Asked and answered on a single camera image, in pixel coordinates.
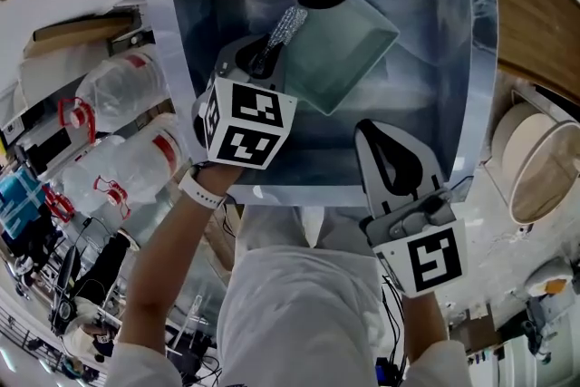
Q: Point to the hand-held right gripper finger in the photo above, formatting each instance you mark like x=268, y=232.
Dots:
x=369, y=177
x=428, y=170

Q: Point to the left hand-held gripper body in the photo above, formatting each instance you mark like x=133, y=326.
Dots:
x=254, y=127

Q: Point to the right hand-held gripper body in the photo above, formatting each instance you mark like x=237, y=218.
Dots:
x=430, y=258

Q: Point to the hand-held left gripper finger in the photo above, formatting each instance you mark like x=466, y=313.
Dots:
x=280, y=72
x=244, y=54

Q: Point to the silver mesh scouring pad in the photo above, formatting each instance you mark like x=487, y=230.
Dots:
x=287, y=25

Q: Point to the pale green square tray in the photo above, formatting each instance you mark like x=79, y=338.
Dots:
x=335, y=63

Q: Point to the person's right forearm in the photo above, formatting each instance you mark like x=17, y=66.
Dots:
x=423, y=326

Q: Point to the person's left forearm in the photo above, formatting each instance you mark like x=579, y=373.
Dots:
x=158, y=267

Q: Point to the white wristwatch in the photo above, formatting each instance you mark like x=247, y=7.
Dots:
x=199, y=190

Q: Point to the round beige tub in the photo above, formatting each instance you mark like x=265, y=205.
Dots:
x=534, y=158

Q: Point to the clear water jug red cap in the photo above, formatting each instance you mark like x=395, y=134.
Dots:
x=145, y=167
x=118, y=90
x=77, y=186

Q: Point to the stainless steel sink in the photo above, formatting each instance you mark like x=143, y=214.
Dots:
x=421, y=41

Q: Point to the person's white shirt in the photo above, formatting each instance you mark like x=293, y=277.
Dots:
x=299, y=322

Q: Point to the brown cardboard box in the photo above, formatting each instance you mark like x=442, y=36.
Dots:
x=81, y=29

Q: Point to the wooden countertop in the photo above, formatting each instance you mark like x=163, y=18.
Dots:
x=534, y=13

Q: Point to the grey black machine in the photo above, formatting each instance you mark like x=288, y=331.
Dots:
x=45, y=149

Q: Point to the black office chair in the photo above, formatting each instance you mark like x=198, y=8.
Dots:
x=67, y=281

